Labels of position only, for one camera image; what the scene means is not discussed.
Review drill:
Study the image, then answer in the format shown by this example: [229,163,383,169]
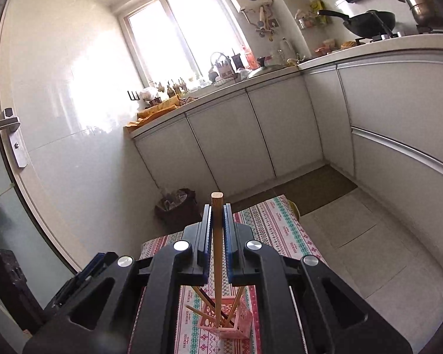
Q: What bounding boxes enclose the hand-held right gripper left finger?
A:
[22,204,212,354]

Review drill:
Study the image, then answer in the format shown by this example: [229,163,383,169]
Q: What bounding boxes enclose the wall corner rack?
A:
[294,7,318,30]

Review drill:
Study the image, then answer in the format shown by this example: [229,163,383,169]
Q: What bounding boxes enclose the black textured case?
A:
[0,249,41,334]

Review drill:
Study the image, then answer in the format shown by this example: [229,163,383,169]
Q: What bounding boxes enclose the steel pot lid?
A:
[247,64,285,80]

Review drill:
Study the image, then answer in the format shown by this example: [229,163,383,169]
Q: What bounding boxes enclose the pink perforated utensil holder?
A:
[185,295,252,340]

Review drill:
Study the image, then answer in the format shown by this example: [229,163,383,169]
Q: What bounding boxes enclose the yellow green hanging cloth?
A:
[310,0,325,24]

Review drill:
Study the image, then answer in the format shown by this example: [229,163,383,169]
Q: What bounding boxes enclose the dark trash bin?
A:
[155,188,200,231]

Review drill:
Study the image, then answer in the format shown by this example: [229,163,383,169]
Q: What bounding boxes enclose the striped patterned tablecloth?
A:
[127,195,331,354]

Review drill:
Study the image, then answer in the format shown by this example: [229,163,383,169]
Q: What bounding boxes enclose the metal door handle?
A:
[0,108,28,168]

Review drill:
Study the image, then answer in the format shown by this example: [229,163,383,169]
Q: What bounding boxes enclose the bundle of wooden chopsticks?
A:
[186,284,246,330]

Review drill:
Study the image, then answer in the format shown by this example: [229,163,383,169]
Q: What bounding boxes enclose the clear plastic bottle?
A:
[278,38,296,63]

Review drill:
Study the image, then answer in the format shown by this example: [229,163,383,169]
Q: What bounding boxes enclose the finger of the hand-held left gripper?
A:
[52,253,117,308]

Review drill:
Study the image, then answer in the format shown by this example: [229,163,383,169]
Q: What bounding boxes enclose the white kitchen base cabinets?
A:
[123,31,443,262]

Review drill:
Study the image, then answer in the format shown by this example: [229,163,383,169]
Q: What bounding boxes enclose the kitchen window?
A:
[118,0,250,85]

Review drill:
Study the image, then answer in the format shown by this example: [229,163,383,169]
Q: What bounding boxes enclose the basket of small bottles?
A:
[210,52,234,78]

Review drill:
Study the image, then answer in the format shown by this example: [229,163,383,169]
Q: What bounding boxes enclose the tan bamboo chopstick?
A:
[211,191,225,330]

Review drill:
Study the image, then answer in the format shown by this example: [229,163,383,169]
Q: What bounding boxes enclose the gas stove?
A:
[354,29,443,45]

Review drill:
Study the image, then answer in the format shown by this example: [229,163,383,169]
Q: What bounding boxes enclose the black wok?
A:
[317,9,396,39]

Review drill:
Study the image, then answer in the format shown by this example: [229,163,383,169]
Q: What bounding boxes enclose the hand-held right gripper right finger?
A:
[223,203,425,354]

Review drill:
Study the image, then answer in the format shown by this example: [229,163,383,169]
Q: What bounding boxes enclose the brown floor mat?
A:
[231,165,359,216]

